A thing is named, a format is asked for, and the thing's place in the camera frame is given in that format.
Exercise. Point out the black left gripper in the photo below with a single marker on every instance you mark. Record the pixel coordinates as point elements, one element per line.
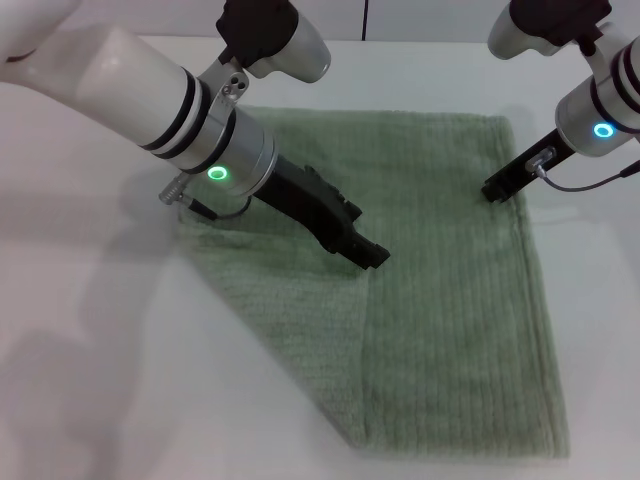
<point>310,200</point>

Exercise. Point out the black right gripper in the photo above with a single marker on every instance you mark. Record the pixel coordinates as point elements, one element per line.
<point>537,162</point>

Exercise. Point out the pale green ribbed towel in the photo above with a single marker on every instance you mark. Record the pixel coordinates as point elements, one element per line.
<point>440,300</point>

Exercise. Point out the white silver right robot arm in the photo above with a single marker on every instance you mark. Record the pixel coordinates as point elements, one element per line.
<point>600,115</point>

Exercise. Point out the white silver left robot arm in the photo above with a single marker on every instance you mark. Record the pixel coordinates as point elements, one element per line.
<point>150,95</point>

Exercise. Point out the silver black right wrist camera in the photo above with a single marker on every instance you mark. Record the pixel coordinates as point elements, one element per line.
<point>545,25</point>

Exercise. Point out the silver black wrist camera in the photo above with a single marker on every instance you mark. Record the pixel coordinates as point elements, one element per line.
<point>285,35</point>
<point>545,25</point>

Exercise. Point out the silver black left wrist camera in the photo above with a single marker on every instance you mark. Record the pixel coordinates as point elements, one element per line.
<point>285,35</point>

